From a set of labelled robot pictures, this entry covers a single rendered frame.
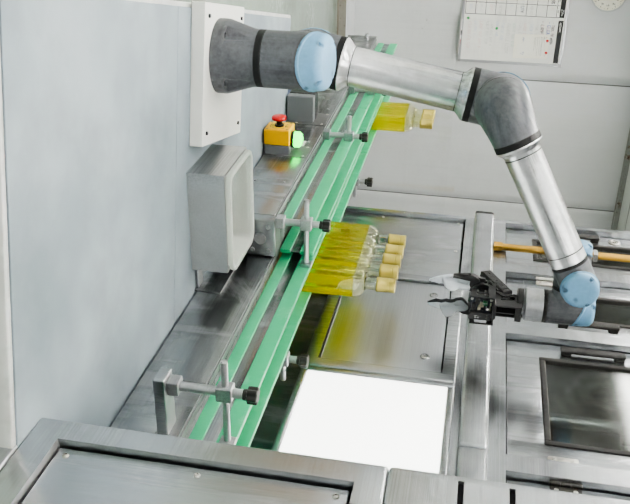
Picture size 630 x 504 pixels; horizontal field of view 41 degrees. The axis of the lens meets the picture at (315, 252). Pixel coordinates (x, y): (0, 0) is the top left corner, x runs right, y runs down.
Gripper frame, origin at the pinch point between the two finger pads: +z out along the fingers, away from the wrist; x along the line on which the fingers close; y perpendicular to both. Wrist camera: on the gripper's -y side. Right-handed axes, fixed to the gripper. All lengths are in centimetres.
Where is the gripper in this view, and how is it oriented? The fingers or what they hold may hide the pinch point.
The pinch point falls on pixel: (434, 290)
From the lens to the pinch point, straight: 198.2
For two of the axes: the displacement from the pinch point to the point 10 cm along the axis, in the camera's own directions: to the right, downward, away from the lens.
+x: 0.0, 8.9, 4.6
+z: -9.8, -0.9, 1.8
